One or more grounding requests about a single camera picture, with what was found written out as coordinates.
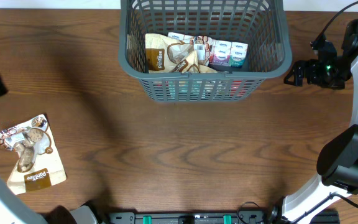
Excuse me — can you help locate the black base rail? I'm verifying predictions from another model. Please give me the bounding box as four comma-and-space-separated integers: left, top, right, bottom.
107, 208, 341, 224

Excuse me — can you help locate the dried mushroom bag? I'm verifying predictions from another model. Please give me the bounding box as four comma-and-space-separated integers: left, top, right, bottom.
145, 34, 194, 73
171, 50, 217, 73
0, 114, 67, 195

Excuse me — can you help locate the mint green wipes packet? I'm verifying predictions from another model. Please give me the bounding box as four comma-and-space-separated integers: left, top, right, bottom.
167, 80, 227, 98

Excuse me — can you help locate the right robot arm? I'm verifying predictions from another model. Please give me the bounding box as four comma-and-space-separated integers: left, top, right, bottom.
264, 19, 358, 223

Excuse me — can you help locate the Kleenex tissue multipack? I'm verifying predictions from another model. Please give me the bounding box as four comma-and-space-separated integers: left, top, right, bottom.
168, 32, 248, 68

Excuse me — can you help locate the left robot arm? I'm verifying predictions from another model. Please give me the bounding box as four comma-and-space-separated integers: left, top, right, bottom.
0, 78, 103, 224

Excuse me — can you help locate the grey plastic laundry basket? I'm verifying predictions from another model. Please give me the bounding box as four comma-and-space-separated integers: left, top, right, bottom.
118, 0, 292, 103

